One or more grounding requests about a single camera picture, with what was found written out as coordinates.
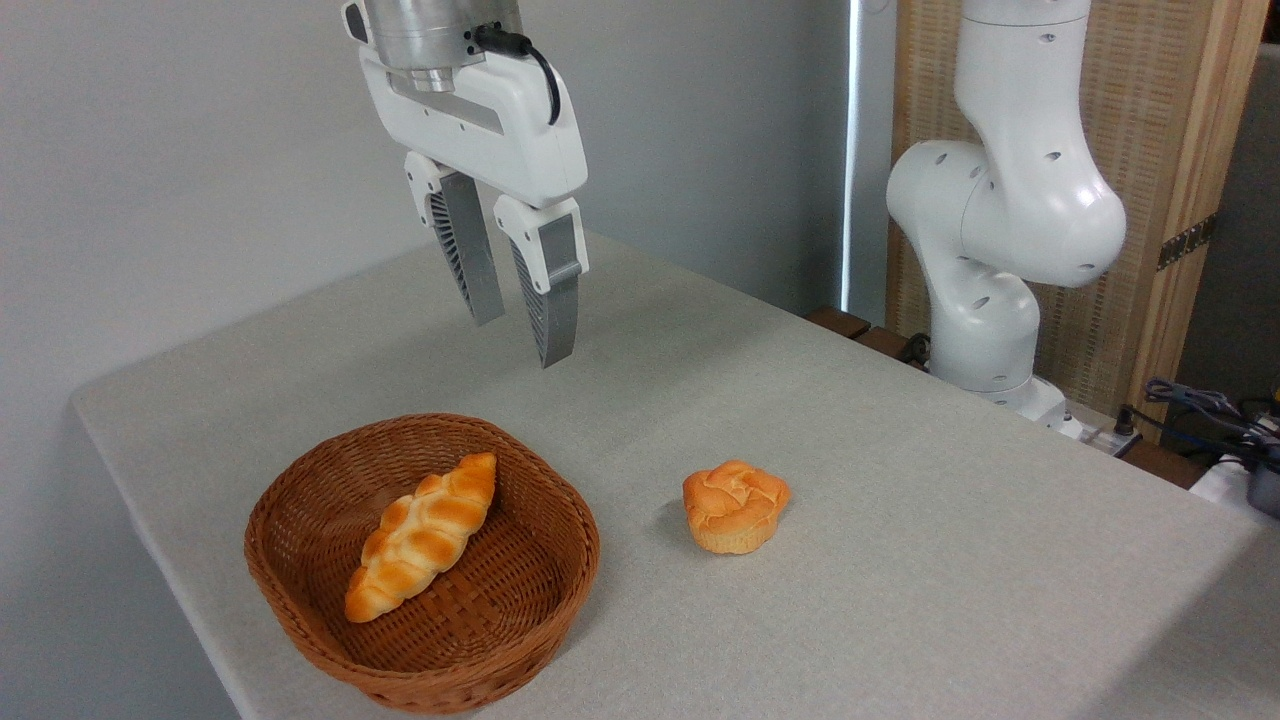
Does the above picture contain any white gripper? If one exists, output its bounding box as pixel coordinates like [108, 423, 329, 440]
[342, 2, 590, 369]

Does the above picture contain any round knotted bread bun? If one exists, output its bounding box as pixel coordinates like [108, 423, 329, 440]
[683, 460, 791, 555]

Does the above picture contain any long braided bread loaf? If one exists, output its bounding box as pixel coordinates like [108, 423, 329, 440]
[345, 453, 498, 624]

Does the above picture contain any brown woven wicker basket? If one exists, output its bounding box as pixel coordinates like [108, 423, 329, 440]
[244, 413, 601, 715]

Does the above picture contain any grey tablecloth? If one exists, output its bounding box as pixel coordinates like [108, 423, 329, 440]
[70, 230, 1280, 720]

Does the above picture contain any metal hinge on screen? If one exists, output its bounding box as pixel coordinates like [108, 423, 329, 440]
[1157, 212, 1219, 272]

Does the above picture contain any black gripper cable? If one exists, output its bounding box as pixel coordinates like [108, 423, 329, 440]
[470, 24, 563, 127]

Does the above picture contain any bundle of dark cables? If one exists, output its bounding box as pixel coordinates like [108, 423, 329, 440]
[1143, 377, 1280, 471]

